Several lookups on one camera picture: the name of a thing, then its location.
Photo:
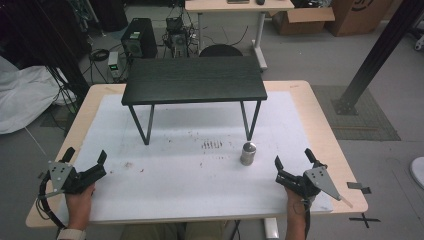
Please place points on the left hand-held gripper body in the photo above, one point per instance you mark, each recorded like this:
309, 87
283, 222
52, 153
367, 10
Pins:
81, 178

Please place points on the black metal beam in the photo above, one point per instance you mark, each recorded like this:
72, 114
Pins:
380, 50

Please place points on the white table mat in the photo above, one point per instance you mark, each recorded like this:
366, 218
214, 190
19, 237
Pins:
186, 186

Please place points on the small black wooden table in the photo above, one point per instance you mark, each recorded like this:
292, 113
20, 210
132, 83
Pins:
195, 79

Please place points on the silver metal cup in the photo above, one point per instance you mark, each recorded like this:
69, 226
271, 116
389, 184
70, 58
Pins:
248, 154

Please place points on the grey floor mat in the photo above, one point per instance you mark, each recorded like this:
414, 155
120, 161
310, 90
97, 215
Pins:
370, 126

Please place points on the white-legged wooden desk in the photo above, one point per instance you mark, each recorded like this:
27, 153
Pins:
240, 6

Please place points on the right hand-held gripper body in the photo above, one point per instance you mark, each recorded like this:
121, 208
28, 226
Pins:
308, 185

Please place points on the black computer tower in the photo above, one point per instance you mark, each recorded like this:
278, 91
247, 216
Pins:
140, 38

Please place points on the light wooden table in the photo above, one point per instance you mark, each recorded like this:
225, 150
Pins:
328, 133

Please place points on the person's khaki pants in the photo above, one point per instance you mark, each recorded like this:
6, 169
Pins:
150, 232

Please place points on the person's left hand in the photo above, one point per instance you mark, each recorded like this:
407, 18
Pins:
79, 208

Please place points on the black curtain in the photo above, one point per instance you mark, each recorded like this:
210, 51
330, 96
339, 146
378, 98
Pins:
36, 30

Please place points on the large printed cardboard box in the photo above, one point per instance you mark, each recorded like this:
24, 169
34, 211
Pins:
358, 16

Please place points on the white power supply box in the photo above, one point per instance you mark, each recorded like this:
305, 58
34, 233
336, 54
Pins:
113, 63

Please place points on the black round chair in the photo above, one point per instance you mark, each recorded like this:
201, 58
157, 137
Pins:
220, 51

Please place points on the black tape piece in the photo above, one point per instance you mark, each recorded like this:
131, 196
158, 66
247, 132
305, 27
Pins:
359, 187

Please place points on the person's right hand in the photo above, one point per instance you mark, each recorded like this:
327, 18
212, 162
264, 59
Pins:
295, 208

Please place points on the white table leg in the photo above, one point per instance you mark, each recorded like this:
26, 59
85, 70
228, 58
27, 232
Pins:
271, 229

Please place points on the open cardboard box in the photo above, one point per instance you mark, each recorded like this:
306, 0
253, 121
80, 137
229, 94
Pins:
301, 21

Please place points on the dark keyboard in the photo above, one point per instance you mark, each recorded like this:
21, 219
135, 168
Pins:
238, 1

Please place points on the black computer mouse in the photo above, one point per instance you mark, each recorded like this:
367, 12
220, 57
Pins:
260, 2

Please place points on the white round base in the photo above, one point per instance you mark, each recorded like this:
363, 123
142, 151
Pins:
418, 171

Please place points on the beige wristband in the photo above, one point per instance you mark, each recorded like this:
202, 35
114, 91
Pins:
71, 234

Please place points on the open electronics rack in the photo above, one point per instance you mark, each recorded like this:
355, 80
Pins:
176, 36

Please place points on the white cloth cover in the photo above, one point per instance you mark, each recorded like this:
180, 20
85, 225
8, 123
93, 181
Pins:
23, 96

